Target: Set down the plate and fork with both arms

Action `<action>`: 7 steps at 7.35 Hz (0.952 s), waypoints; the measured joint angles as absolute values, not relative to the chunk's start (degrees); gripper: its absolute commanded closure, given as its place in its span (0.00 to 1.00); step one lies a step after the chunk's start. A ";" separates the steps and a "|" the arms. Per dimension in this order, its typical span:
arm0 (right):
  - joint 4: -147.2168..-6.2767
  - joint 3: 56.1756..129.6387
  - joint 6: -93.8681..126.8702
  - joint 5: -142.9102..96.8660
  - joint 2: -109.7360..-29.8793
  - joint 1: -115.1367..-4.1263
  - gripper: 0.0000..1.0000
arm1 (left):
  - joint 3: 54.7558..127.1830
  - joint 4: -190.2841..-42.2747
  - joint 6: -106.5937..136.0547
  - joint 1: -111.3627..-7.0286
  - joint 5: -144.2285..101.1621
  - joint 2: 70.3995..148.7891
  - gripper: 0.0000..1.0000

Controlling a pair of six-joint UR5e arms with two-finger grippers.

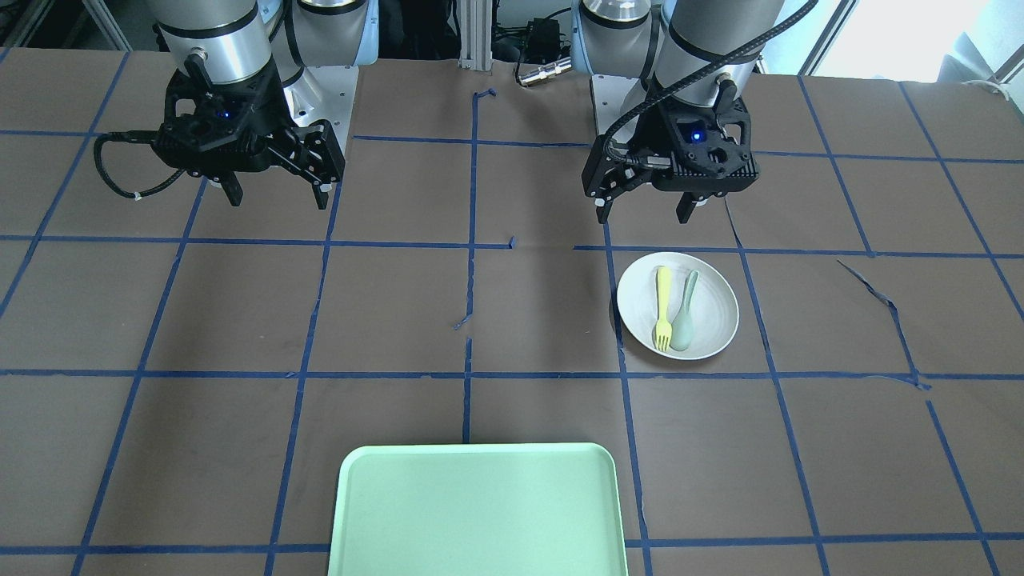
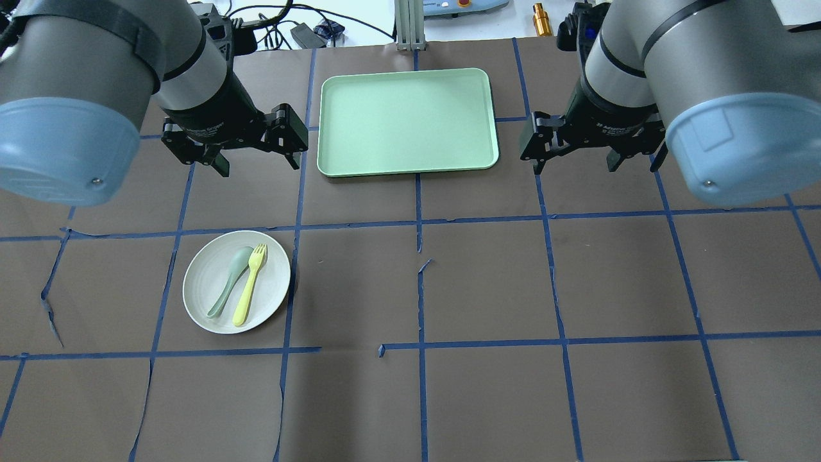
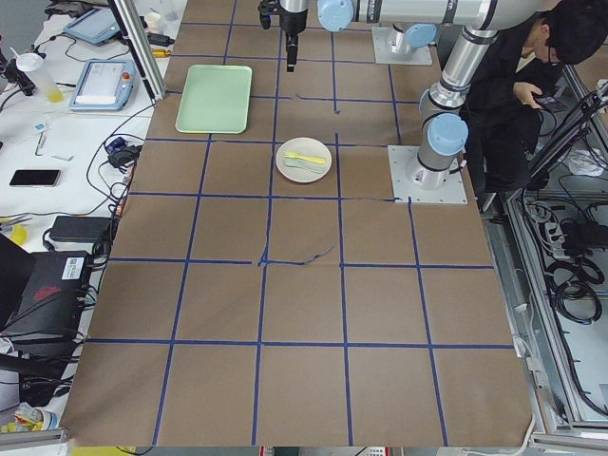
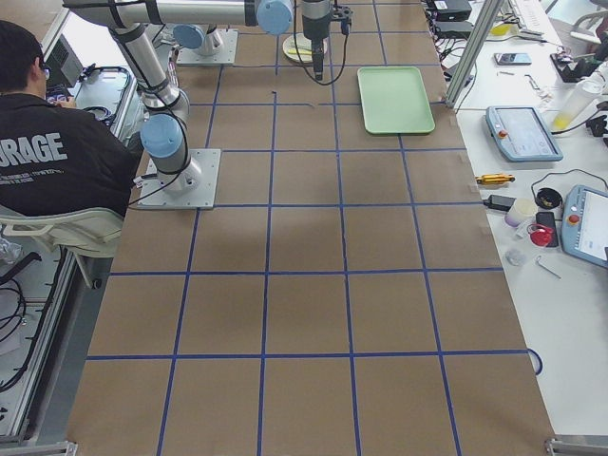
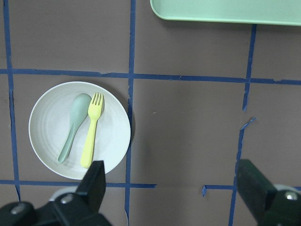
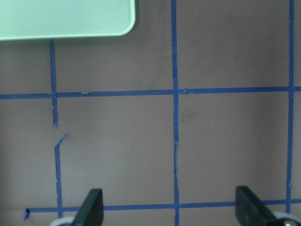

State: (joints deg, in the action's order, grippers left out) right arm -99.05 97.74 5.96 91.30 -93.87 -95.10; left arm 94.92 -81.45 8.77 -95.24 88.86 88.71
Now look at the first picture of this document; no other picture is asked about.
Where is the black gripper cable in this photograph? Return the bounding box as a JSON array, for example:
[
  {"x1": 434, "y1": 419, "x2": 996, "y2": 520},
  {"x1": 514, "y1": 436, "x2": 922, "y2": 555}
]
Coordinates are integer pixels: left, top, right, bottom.
[
  {"x1": 602, "y1": 0, "x2": 818, "y2": 173},
  {"x1": 94, "y1": 130, "x2": 206, "y2": 200}
]

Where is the aluminium frame post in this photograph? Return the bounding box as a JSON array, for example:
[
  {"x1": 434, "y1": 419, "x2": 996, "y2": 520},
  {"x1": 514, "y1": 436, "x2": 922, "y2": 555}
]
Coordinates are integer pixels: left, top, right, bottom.
[{"x1": 456, "y1": 0, "x2": 494, "y2": 74}]

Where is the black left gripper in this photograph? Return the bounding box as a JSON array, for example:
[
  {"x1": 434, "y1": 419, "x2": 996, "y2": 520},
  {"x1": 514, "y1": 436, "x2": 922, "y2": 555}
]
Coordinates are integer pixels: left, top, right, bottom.
[{"x1": 582, "y1": 80, "x2": 758, "y2": 227}]

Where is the robot left arm silver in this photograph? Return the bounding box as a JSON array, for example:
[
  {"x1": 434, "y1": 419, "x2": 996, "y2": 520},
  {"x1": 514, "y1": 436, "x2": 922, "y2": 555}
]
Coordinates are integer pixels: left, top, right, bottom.
[{"x1": 570, "y1": 1, "x2": 804, "y2": 223}]

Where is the white round bowl plate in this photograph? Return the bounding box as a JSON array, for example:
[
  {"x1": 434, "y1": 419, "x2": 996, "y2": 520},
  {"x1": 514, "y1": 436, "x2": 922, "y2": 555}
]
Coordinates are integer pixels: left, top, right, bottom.
[{"x1": 617, "y1": 252, "x2": 740, "y2": 361}]

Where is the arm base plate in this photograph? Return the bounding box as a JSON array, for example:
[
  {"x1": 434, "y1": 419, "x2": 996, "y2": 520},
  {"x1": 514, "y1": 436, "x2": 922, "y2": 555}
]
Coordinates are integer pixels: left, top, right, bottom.
[
  {"x1": 282, "y1": 66, "x2": 361, "y2": 152},
  {"x1": 591, "y1": 75, "x2": 668, "y2": 157}
]

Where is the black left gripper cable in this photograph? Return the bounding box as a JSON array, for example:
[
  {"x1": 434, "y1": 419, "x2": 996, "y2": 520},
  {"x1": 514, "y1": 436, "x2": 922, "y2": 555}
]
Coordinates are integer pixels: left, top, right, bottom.
[{"x1": 602, "y1": 0, "x2": 818, "y2": 173}]

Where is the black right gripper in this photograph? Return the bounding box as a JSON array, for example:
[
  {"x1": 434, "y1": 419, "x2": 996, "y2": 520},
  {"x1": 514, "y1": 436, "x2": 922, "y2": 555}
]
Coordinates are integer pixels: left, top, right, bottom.
[{"x1": 151, "y1": 55, "x2": 346, "y2": 210}]

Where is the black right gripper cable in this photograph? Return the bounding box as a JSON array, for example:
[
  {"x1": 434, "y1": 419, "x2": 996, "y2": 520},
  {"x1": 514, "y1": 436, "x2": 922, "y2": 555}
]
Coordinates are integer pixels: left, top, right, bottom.
[{"x1": 94, "y1": 130, "x2": 206, "y2": 200}]

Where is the robot right arm silver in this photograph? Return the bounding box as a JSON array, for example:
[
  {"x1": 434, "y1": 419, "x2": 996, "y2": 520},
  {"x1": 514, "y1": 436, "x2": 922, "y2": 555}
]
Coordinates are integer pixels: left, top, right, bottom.
[{"x1": 150, "y1": 1, "x2": 379, "y2": 209}]

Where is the light green serving tray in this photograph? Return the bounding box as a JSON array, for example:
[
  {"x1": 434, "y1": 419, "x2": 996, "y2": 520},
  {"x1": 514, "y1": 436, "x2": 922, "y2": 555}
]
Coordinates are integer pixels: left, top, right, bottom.
[{"x1": 328, "y1": 442, "x2": 629, "y2": 575}]

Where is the black power adapter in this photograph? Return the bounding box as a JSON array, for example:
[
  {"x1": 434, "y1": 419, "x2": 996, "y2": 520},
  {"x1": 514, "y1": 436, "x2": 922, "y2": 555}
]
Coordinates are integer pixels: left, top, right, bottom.
[{"x1": 524, "y1": 18, "x2": 561, "y2": 63}]

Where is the pale green plastic spoon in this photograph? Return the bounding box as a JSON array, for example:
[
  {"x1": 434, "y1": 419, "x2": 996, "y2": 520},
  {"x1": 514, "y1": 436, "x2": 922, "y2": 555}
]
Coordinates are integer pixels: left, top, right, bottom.
[{"x1": 670, "y1": 270, "x2": 701, "y2": 351}]

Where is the silver cylindrical connector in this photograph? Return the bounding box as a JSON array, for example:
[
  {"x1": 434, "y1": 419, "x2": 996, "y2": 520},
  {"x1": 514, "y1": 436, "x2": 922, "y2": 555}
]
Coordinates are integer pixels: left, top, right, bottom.
[{"x1": 515, "y1": 56, "x2": 573, "y2": 88}]

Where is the yellow plastic fork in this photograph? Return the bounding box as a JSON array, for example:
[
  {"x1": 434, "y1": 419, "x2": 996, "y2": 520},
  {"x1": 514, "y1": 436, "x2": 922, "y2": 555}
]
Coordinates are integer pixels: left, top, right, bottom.
[{"x1": 654, "y1": 266, "x2": 674, "y2": 351}]

